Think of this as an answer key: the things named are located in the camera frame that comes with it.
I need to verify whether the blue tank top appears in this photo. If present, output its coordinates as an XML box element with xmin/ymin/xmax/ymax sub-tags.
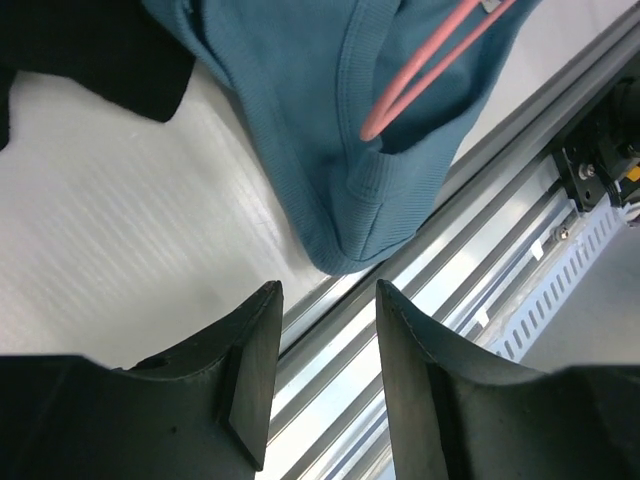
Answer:
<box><xmin>145</xmin><ymin>1</ymin><xmax>535</xmax><ymax>275</ymax></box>

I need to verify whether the grey slotted cable duct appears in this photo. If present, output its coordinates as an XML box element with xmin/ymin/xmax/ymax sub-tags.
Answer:
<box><xmin>479</xmin><ymin>205</ymin><xmax>627</xmax><ymax>363</ymax></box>

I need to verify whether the aluminium mounting rail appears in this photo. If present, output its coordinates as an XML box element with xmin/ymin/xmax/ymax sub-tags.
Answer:
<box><xmin>262</xmin><ymin>15</ymin><xmax>639</xmax><ymax>479</ymax></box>

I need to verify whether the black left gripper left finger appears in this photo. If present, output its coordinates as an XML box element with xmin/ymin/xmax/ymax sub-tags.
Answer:
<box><xmin>1</xmin><ymin>281</ymin><xmax>283</xmax><ymax>479</ymax></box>

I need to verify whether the black tank top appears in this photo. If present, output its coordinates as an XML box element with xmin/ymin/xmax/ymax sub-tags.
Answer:
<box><xmin>1</xmin><ymin>1</ymin><xmax>195</xmax><ymax>145</ymax></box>

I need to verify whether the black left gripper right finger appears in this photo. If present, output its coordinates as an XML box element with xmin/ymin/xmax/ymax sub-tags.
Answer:
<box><xmin>376</xmin><ymin>280</ymin><xmax>639</xmax><ymax>479</ymax></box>

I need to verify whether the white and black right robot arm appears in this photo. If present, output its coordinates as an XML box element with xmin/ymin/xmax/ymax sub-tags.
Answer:
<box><xmin>553</xmin><ymin>76</ymin><xmax>639</xmax><ymax>212</ymax></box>

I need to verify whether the pink hanger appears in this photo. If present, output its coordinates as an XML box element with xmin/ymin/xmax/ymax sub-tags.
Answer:
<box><xmin>359</xmin><ymin>0</ymin><xmax>515</xmax><ymax>142</ymax></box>

